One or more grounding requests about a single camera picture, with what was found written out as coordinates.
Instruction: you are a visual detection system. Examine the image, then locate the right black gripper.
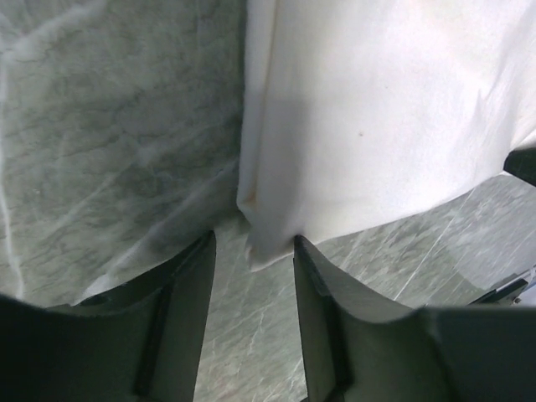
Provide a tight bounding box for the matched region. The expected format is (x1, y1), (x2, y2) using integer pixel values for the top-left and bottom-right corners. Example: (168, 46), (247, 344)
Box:
(503, 147), (536, 187)

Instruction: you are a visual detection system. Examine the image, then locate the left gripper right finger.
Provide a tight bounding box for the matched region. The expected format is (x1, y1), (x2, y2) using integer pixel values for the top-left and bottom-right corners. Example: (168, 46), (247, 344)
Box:
(293, 236), (535, 401)

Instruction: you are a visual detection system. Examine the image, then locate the cream white t-shirt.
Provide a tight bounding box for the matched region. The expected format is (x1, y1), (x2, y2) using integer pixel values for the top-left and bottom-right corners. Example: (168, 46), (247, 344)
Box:
(237, 1), (535, 271)

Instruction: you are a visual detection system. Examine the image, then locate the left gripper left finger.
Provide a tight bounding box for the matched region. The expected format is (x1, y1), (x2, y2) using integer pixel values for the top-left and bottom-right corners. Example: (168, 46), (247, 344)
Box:
(1, 232), (216, 401)

